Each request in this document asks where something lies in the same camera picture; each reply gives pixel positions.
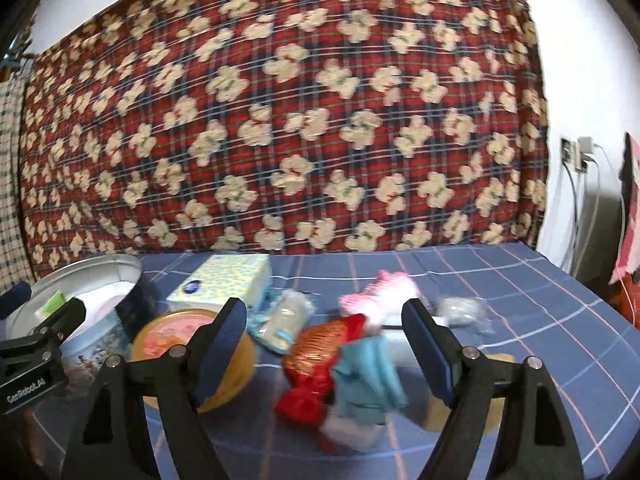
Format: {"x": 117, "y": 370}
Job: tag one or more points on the cream green checked cloth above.
{"x": 12, "y": 185}

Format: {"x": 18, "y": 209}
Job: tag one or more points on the teal cloth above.
{"x": 367, "y": 375}

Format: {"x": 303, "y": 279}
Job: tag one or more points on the clear plastic bag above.
{"x": 460, "y": 310}

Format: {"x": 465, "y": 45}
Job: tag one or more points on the cotton swab packet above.
{"x": 285, "y": 320}

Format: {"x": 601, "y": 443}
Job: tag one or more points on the blue checked bed sheet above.
{"x": 525, "y": 300}

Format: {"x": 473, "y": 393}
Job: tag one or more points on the round yellow tin lid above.
{"x": 165, "y": 335}

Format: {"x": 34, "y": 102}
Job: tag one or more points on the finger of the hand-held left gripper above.
{"x": 15, "y": 294}
{"x": 57, "y": 319}

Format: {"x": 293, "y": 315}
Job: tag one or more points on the wall power socket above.
{"x": 566, "y": 150}

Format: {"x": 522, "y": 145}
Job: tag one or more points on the white plug charger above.
{"x": 585, "y": 152}

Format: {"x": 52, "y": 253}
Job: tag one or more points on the red orange cloth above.
{"x": 627, "y": 307}

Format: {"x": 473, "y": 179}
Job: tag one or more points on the red gold fabric pouch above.
{"x": 312, "y": 360}

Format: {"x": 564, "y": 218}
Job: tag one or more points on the pale pink fluffy cloth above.
{"x": 114, "y": 305}

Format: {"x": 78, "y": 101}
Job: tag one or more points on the round silver metal tin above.
{"x": 100, "y": 270}

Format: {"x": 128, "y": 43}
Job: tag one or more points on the pink pillow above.
{"x": 630, "y": 220}

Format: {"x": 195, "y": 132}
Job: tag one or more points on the white fluffy cloth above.
{"x": 350, "y": 435}

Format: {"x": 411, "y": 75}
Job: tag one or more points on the pink frilled white cloth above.
{"x": 382, "y": 292}

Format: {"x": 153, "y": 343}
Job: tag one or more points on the red plaid bear blanket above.
{"x": 300, "y": 160}

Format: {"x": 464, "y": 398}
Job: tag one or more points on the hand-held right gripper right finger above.
{"x": 431, "y": 355}

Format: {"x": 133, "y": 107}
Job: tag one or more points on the yellow blue tissue box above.
{"x": 225, "y": 275}

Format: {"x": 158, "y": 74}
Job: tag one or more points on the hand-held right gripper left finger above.
{"x": 223, "y": 345}

